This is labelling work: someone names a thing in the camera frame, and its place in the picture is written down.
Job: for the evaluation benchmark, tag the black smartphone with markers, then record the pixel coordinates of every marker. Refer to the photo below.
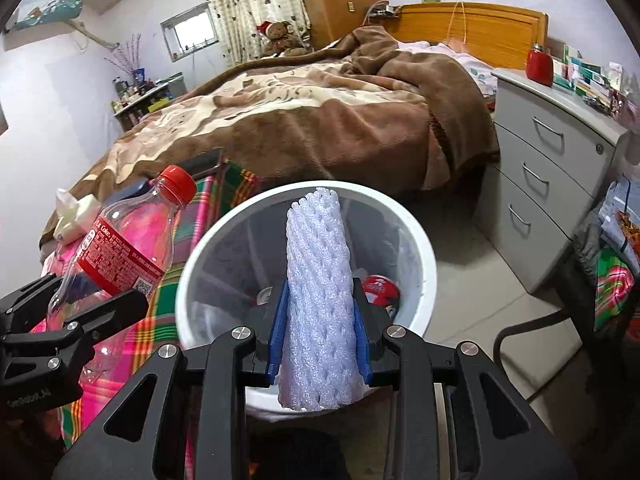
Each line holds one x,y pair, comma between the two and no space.
202,162

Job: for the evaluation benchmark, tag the small window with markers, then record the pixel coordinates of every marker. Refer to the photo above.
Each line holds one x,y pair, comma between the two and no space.
192,30

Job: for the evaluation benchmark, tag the white tissue pack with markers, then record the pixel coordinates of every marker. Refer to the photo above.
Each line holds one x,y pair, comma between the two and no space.
75,215

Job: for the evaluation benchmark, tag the red jar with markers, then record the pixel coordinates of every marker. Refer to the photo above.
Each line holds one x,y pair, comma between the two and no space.
539,65

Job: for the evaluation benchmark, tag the row of small boxes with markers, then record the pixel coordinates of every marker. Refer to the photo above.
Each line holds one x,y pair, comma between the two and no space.
590,77

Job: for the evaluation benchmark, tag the wall air conditioner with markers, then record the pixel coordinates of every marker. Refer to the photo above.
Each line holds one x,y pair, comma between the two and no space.
45,12

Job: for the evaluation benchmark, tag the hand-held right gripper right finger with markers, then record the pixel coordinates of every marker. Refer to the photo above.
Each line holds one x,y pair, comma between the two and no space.
361,342

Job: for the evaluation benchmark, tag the clear bin liner bag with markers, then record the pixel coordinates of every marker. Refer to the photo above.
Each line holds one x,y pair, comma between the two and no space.
240,260

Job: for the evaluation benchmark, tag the shelf with bottles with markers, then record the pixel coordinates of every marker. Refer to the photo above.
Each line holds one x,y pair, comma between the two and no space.
145,102

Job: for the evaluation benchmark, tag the wooden headboard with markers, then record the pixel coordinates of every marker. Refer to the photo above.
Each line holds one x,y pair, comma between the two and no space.
500,30

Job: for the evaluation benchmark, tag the long white foam net sleeve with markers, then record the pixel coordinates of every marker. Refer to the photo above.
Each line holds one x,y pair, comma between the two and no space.
320,285

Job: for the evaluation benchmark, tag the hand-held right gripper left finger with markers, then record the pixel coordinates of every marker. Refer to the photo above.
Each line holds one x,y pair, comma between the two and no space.
277,332

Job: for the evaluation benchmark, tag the red drink can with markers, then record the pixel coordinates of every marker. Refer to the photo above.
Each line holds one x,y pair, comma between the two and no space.
380,295

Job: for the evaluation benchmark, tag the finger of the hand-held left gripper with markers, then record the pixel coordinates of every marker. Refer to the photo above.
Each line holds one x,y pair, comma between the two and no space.
25,295
107,312

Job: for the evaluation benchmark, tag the dark blue glasses case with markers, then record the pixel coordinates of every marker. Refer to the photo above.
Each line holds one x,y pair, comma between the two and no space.
130,192

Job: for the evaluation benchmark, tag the clear bottle with red cap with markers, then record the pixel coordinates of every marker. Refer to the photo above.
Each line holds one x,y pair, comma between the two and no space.
125,250

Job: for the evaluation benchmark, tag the grey drawer cabinet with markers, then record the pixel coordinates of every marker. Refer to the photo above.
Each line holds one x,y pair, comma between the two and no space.
540,170

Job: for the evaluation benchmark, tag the pink bed sheet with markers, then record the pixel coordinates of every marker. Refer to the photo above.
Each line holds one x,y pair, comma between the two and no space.
470,67

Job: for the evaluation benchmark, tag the black chair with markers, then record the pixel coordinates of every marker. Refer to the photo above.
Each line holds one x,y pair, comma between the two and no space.
530,327

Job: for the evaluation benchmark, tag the pile of clothes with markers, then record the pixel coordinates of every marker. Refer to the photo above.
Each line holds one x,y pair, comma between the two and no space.
615,240

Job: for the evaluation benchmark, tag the purple flower branches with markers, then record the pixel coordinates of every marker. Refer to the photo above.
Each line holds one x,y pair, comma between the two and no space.
127,55

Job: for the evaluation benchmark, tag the patterned cream curtain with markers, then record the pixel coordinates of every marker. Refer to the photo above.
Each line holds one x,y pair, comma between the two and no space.
250,5

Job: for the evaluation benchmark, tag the brown patterned blanket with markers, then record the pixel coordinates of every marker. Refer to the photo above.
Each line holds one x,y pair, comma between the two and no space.
300,120

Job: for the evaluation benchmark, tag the white round trash bin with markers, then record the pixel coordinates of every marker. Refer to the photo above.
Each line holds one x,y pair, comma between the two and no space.
210,240

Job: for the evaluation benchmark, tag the brown teddy bear red hat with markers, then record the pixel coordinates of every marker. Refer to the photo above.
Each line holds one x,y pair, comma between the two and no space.
280,37

